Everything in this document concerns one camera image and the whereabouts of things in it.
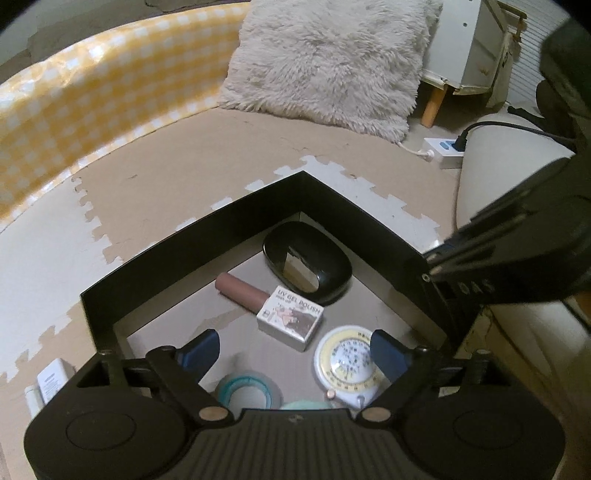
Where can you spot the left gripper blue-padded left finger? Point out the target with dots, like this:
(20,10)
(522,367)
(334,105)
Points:
(180,371)

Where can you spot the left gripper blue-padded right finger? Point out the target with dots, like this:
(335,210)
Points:
(413,374)

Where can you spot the round yellow tin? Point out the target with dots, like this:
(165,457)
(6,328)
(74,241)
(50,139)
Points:
(345,368)

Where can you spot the teal tape roll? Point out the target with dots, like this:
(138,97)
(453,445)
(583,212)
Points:
(248,390)

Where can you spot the brown nail polish bottle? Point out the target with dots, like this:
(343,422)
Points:
(240,292)

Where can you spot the UV gel polish box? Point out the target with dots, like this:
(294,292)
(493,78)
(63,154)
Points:
(290,318)

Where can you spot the white USB charger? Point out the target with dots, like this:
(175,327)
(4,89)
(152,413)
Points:
(53,377)

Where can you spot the black cardboard box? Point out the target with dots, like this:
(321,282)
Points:
(166,295)

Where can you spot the black glossy oval case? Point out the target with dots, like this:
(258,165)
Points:
(308,261)

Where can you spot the mint green round object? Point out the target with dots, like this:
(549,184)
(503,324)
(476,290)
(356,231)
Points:
(307,405)

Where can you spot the white cylinder tube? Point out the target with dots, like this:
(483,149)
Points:
(33,400)

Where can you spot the beige cushion seat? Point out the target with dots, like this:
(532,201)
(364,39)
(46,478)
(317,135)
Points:
(546,345)

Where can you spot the white power strip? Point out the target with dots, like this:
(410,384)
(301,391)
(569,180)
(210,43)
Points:
(443,152)

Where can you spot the white side cabinet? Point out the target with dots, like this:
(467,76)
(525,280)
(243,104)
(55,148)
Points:
(469,47)

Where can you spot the right white fluffy pillow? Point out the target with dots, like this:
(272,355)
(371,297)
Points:
(351,64)

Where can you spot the yellow gingham mattress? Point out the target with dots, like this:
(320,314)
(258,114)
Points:
(99,94)

